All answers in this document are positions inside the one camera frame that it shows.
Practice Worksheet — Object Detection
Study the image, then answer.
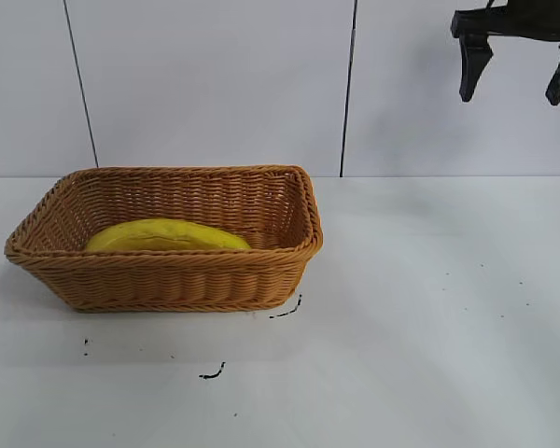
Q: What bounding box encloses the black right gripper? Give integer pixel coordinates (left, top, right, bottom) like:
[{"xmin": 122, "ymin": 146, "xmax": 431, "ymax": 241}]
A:
[{"xmin": 451, "ymin": 0, "xmax": 560, "ymax": 108}]

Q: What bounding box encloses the yellow banana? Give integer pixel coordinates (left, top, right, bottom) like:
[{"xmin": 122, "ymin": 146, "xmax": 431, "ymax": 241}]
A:
[{"xmin": 84, "ymin": 217, "xmax": 253, "ymax": 254}]

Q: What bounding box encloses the brown woven wicker basket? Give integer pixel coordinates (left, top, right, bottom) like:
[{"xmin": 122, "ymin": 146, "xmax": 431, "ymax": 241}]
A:
[{"xmin": 5, "ymin": 163, "xmax": 325, "ymax": 315}]

